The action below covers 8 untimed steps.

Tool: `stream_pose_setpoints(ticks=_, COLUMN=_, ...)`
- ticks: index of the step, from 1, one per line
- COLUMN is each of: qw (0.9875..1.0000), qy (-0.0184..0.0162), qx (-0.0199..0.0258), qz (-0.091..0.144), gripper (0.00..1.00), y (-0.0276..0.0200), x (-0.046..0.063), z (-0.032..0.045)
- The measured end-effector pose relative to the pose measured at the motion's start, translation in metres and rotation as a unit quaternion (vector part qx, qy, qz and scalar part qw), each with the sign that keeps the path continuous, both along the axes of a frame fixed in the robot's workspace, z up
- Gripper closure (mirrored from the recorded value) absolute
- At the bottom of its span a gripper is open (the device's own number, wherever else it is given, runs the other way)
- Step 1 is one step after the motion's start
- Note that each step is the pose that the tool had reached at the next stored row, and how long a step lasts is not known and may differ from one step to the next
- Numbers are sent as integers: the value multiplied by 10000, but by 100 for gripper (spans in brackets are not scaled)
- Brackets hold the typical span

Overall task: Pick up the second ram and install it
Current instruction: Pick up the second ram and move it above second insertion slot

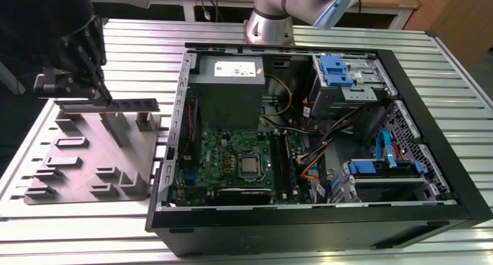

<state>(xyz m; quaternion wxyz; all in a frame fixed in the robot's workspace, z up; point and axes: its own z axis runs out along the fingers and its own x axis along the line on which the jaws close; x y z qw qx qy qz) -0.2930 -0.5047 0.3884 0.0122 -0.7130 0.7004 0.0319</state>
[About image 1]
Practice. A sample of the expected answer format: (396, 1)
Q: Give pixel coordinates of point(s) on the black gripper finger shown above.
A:
(86, 54)
(62, 84)

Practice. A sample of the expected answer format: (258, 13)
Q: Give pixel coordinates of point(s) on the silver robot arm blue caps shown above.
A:
(269, 22)

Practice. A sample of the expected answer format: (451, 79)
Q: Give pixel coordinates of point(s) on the black RAM slot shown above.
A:
(283, 161)
(275, 161)

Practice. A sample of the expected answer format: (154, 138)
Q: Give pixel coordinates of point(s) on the grey chair leg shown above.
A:
(15, 86)

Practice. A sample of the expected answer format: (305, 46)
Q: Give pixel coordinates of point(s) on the grey parts rack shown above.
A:
(97, 161)

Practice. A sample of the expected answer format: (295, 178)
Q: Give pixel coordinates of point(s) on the grey power supply unit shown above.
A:
(228, 103)

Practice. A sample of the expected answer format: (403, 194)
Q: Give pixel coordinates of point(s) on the green motherboard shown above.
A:
(216, 149)

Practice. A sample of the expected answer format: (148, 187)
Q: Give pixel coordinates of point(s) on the silver CPU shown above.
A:
(250, 165)

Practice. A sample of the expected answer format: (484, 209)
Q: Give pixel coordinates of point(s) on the black graphics card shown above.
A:
(245, 195)

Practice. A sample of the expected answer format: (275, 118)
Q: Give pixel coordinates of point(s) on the blue drive carrier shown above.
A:
(335, 71)

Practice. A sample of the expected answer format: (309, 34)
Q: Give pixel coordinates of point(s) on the metal drive cage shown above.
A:
(359, 94)

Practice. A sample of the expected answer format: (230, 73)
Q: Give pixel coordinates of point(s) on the wooden desk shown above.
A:
(385, 0)

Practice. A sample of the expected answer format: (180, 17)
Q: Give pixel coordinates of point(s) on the black PC case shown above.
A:
(308, 233)

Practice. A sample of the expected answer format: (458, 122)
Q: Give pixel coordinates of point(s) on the metal disk bay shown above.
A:
(385, 180)

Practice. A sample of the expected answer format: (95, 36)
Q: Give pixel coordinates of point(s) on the brown wooden cabinet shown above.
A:
(463, 16)

